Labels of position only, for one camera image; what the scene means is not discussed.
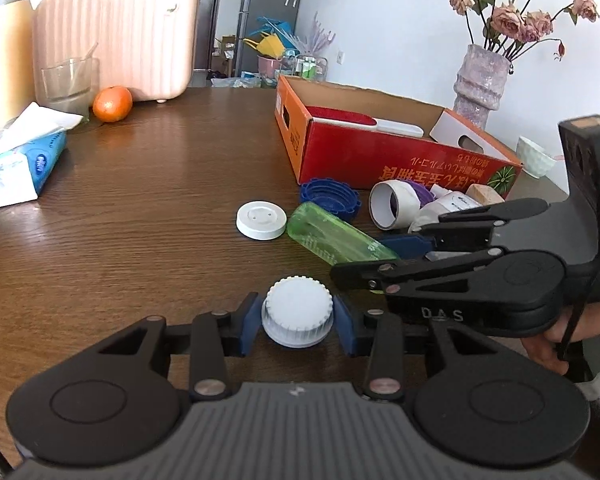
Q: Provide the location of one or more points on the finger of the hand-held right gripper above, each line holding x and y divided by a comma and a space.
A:
470, 220
430, 272

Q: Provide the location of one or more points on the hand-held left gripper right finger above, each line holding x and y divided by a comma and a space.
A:
343, 327

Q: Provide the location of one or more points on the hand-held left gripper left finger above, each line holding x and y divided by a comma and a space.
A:
248, 327

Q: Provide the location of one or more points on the small white bottle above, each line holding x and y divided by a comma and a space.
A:
447, 205

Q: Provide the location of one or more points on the beige wooden block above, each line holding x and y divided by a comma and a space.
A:
482, 194

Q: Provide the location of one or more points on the white ribbed bottle cap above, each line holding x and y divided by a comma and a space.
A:
297, 310

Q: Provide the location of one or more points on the white tape roll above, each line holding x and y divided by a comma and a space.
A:
402, 200

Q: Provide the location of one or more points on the green plastic bottle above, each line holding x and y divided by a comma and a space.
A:
330, 237

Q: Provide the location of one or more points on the white round lid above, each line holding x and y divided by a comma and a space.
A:
261, 219

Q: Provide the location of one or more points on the red cardboard box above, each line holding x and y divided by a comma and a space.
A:
380, 157

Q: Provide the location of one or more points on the blue ribbed cap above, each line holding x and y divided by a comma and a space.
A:
330, 195

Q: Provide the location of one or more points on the person's right hand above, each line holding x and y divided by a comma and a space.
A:
542, 350

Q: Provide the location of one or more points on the white ceramic bowl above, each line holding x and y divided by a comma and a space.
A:
534, 157

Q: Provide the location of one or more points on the pale purple textured vase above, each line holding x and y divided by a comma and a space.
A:
480, 85

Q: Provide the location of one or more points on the dried pink roses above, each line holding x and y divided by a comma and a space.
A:
510, 20

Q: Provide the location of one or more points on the clear plastic organizer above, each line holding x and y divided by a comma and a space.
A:
305, 67

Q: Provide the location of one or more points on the purple plastic hangers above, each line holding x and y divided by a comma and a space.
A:
322, 35

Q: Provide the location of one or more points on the orange fruit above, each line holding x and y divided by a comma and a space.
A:
112, 104

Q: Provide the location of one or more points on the yellow and blue hangers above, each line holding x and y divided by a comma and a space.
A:
270, 42

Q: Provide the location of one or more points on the blue tissue pack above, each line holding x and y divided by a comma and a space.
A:
25, 160

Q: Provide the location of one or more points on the clear drinking glass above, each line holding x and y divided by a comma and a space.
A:
72, 87

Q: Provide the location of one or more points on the grey refrigerator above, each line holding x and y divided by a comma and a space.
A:
265, 0

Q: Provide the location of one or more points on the pink ribbed suitcase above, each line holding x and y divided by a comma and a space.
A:
125, 35

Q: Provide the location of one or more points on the dark wooden door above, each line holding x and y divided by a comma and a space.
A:
207, 0

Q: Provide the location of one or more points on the yellow thermos jug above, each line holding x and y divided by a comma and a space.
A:
7, 60

